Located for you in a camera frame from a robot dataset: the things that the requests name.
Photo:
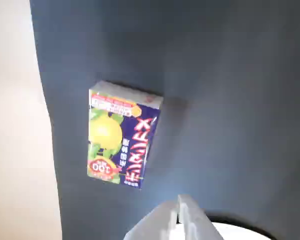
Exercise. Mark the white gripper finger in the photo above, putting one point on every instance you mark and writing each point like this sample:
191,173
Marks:
197,222
155,222

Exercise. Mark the white round dish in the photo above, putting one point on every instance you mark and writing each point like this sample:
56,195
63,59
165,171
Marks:
240,233

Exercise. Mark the blue lemon juice carton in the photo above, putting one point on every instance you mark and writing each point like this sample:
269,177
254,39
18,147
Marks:
122,135

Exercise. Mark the dark grey mat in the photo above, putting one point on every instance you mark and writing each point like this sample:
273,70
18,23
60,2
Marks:
215,100

